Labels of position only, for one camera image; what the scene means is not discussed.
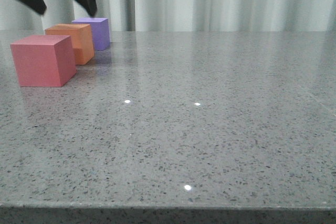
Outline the orange foam cube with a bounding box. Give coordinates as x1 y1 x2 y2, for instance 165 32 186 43
45 24 95 65

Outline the purple foam cube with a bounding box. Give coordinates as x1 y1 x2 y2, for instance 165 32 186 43
71 17 110 51

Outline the red foam cube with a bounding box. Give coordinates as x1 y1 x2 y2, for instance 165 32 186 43
11 35 77 87

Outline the pale green curtain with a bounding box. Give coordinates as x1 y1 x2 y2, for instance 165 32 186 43
0 0 336 33

